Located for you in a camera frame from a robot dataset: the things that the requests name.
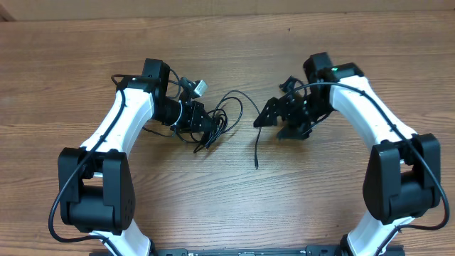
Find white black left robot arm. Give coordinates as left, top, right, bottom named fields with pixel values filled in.
left=48, top=58, right=215, bottom=255

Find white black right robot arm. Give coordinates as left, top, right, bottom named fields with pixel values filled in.
left=254, top=52, right=449, bottom=255

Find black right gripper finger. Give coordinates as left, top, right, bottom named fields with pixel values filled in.
left=277, top=125, right=306, bottom=140
left=253, top=97, right=279, bottom=127

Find black USB cable gray plug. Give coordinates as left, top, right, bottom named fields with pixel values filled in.
left=213, top=90, right=263, bottom=170

